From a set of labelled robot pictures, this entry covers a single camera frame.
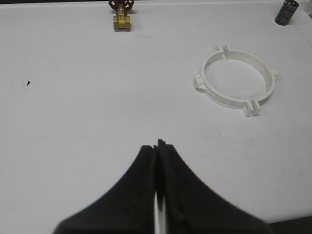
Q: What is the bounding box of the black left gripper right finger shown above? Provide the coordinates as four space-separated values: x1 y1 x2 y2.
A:
157 140 273 234

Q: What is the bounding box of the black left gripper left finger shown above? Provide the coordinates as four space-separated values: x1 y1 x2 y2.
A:
54 146 157 234

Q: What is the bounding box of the white half pipe clamp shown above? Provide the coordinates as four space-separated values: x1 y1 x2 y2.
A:
221 45 277 117
193 45 260 117

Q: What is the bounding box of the brass valve red handwheel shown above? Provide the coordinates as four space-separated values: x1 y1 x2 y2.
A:
108 0 135 30

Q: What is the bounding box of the black cylindrical capacitor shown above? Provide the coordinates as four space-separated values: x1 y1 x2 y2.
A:
274 0 299 26

